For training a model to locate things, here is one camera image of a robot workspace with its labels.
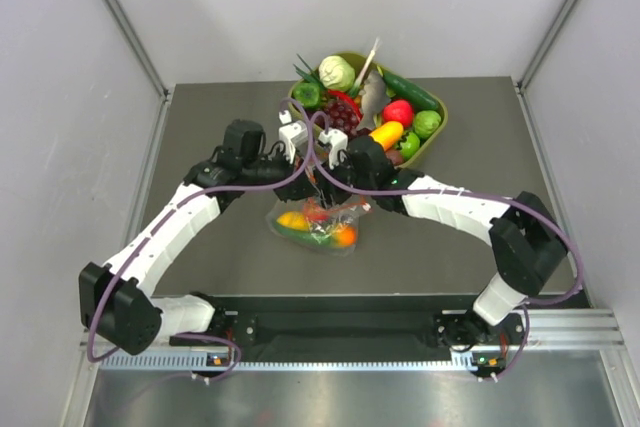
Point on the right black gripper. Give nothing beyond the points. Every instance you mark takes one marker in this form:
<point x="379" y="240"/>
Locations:
<point x="327" y="182"/>

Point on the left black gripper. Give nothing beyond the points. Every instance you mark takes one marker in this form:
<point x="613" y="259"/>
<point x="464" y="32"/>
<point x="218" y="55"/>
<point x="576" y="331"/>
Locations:
<point x="300" y="188"/>

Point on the red fake tomato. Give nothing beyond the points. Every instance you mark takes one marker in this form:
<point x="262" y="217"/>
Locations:
<point x="315" y="213"/>

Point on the clear zip top bag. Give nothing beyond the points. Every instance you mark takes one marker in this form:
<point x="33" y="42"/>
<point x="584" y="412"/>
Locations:
<point x="348" y="213"/>

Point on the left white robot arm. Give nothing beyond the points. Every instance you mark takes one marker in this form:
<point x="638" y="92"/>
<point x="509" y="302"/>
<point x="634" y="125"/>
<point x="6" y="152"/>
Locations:
<point x="116" y="298"/>

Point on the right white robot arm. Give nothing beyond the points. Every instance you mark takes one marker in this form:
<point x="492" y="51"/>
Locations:
<point x="526" y="242"/>

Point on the orange green fake mango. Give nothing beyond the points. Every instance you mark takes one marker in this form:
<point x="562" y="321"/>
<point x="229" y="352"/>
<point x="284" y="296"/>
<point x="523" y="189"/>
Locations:
<point x="343" y="236"/>

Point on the yellow fake lemon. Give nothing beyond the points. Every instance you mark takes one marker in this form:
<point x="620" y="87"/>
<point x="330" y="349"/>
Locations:
<point x="293" y="220"/>

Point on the green fake cucumber in bag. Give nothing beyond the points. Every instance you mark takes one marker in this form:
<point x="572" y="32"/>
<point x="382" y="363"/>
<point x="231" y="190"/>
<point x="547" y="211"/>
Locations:
<point x="304" y="237"/>

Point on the dark purple fake plum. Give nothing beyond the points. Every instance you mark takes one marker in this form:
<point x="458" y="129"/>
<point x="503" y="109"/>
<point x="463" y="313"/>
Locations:
<point x="395" y="157"/>

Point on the purple fake grapes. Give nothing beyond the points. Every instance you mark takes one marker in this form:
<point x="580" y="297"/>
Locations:
<point x="343" y="117"/>

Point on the yellow orange fake mango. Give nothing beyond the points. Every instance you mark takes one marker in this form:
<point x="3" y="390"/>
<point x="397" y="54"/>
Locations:
<point x="388" y="134"/>

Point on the green fake bell pepper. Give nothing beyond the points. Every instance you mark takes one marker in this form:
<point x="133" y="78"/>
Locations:
<point x="309" y="95"/>

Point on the bright green fake pepper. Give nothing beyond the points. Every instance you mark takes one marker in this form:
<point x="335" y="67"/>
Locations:
<point x="408" y="145"/>

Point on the red fake chili pepper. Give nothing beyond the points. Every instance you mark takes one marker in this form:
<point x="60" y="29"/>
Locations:
<point x="346" y="100"/>

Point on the red fake apple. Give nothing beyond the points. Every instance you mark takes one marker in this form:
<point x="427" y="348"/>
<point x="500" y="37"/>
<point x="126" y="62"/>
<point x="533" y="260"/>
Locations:
<point x="399" y="111"/>

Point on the grey fake fish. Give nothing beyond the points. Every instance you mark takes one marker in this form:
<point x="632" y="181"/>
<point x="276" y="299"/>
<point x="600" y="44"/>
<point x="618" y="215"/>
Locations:
<point x="374" y="99"/>

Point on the fake green onion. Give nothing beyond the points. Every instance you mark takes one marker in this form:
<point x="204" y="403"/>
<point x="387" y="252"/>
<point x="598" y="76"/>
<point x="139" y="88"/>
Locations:
<point x="307" y="73"/>

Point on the pale green fake cabbage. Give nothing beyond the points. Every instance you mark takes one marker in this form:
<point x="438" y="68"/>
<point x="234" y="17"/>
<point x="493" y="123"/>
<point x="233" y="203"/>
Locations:
<point x="336" y="73"/>

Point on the light green fake fruit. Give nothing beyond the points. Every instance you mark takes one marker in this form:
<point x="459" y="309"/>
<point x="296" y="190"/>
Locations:
<point x="425" y="123"/>

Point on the dark green fake cucumber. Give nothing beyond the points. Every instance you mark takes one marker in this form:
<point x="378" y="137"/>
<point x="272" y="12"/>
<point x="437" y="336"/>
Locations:
<point x="419" y="98"/>

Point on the olive green plastic bin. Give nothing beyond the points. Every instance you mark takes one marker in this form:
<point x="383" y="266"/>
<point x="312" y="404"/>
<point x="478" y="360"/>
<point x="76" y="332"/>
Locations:
<point x="363" y="66"/>

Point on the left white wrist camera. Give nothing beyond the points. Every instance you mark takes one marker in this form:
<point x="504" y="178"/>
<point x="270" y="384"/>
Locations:
<point x="292" y="134"/>

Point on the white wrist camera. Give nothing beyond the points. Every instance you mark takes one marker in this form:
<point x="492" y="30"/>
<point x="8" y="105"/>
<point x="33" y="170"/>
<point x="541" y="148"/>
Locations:
<point x="336" y="141"/>
<point x="292" y="134"/>

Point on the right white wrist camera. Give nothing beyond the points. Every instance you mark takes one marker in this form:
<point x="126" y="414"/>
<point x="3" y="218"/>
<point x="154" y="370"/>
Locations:
<point x="336" y="141"/>

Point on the grey slotted cable duct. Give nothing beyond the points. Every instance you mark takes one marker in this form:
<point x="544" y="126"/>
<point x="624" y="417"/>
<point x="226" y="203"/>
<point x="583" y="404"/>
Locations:
<point x="218" y="360"/>

